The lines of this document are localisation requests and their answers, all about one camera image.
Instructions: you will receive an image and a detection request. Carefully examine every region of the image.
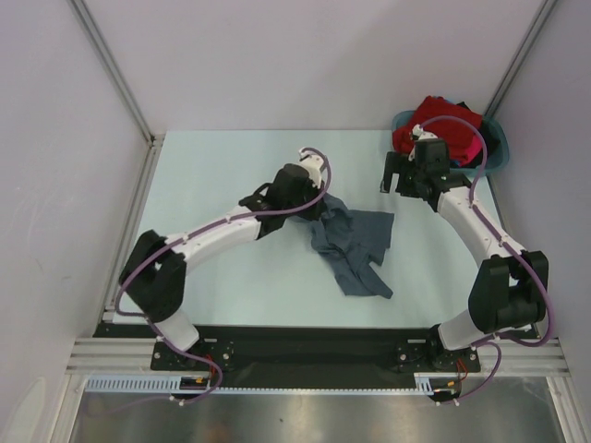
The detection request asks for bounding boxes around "grey-blue t shirt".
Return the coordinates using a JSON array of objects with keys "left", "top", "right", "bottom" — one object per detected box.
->
[{"left": 308, "top": 194, "right": 394, "bottom": 299}]

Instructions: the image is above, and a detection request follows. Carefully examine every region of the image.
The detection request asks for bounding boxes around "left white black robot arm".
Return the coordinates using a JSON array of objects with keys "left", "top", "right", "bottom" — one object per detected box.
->
[{"left": 119, "top": 150, "right": 331, "bottom": 369}]

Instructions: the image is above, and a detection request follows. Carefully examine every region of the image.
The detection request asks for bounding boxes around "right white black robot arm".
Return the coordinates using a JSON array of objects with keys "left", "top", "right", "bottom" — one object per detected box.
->
[{"left": 380, "top": 138, "right": 554, "bottom": 370}]

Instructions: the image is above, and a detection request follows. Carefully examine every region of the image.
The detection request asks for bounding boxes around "teal plastic basket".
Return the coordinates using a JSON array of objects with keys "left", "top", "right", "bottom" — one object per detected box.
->
[{"left": 392, "top": 110, "right": 510, "bottom": 175}]

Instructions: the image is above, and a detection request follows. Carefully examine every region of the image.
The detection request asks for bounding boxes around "red t shirt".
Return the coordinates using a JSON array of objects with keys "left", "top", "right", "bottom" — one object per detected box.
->
[{"left": 392, "top": 96, "right": 483, "bottom": 154}]

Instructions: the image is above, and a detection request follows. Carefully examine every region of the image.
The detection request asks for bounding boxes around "pink t shirt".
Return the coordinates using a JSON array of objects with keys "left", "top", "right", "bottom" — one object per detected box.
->
[{"left": 452, "top": 136, "right": 483, "bottom": 168}]

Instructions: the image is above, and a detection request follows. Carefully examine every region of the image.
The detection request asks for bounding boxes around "black t shirt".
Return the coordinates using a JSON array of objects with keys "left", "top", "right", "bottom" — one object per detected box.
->
[{"left": 450, "top": 118, "right": 499, "bottom": 169}]

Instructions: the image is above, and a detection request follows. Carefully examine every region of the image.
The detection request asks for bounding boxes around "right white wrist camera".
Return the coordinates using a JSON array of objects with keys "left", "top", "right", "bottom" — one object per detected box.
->
[{"left": 411, "top": 125, "right": 438, "bottom": 143}]

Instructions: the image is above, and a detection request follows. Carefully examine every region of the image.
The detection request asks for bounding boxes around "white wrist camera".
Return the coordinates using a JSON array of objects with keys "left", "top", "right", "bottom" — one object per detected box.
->
[
  {"left": 411, "top": 125, "right": 438, "bottom": 143},
  {"left": 297, "top": 147, "right": 326, "bottom": 188}
]

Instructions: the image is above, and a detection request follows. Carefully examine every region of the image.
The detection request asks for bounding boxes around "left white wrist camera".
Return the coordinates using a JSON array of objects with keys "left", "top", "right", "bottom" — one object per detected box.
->
[{"left": 297, "top": 147, "right": 326, "bottom": 188}]

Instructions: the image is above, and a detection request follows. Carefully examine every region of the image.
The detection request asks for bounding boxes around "right aluminium frame post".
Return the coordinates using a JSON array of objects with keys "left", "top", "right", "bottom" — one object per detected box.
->
[{"left": 485, "top": 0, "right": 560, "bottom": 117}]

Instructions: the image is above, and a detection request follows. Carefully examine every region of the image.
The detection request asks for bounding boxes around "aluminium frame post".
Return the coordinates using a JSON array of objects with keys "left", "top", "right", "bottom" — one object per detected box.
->
[
  {"left": 64, "top": 0, "right": 158, "bottom": 145},
  {"left": 485, "top": 0, "right": 560, "bottom": 117}
]

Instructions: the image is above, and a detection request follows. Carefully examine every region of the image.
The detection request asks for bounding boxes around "left aluminium frame post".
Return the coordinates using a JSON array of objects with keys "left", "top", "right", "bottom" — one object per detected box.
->
[{"left": 64, "top": 0, "right": 158, "bottom": 145}]

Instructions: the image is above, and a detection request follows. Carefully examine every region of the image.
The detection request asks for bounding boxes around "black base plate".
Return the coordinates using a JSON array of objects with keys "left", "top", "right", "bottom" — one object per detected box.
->
[{"left": 94, "top": 322, "right": 539, "bottom": 389}]

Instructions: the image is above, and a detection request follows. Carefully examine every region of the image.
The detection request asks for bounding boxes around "aluminium front rail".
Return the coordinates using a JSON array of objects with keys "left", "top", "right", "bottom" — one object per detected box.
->
[{"left": 66, "top": 338, "right": 571, "bottom": 377}]

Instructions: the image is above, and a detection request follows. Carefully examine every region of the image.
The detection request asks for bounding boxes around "grey slotted cable duct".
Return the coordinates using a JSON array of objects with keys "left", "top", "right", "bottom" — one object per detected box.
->
[{"left": 85, "top": 375, "right": 459, "bottom": 396}]

